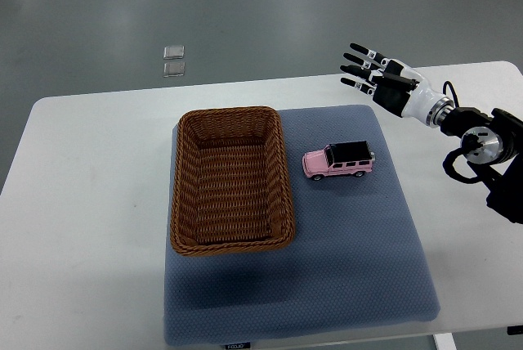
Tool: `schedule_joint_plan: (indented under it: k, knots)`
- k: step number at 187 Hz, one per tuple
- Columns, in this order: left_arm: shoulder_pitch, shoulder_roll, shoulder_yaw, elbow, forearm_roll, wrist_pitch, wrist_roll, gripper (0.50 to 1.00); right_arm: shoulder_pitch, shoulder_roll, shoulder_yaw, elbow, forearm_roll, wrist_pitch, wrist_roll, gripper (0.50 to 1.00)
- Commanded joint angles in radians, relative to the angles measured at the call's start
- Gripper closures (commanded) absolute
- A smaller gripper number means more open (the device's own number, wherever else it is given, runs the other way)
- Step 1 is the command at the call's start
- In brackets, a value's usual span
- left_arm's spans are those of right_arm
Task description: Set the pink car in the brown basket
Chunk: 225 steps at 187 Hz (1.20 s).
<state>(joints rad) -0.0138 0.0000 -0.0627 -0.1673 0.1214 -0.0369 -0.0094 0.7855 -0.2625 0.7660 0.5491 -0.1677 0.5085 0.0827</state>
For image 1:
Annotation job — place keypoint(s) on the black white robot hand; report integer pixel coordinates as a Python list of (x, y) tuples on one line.
[(395, 86)]

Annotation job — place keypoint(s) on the brown wicker basket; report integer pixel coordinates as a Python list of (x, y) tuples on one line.
[(231, 190)]

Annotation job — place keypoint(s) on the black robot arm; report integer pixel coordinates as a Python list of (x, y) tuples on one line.
[(490, 152)]

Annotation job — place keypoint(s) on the pink toy car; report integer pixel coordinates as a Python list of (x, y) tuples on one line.
[(353, 158)]

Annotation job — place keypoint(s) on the white table leg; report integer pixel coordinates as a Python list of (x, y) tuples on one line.
[(444, 341)]

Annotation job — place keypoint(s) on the blue-grey cushion mat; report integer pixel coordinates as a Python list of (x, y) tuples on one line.
[(356, 259)]

